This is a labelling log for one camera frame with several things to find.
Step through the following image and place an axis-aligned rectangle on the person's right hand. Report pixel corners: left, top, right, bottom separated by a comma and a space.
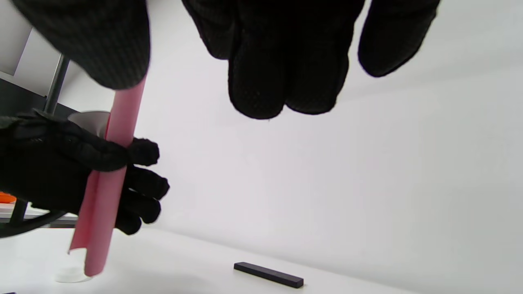
12, 0, 441, 120

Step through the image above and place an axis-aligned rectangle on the person's left hand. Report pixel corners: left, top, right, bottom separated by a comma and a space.
0, 109, 170, 236

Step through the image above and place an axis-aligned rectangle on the pink paper sheet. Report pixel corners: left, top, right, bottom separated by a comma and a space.
67, 73, 148, 277

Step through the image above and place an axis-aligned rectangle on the white plastic tube cap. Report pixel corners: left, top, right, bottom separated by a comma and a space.
54, 265, 94, 283

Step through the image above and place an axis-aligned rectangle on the black rectangular paperweight bar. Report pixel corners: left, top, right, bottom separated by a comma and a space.
234, 262, 304, 289

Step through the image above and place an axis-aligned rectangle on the grey left hand controller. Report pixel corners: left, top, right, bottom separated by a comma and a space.
67, 109, 112, 139

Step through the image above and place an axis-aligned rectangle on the grey metal stand pole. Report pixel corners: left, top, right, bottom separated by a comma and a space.
42, 54, 71, 116

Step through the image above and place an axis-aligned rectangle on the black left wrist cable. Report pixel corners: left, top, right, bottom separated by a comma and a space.
0, 209, 68, 238

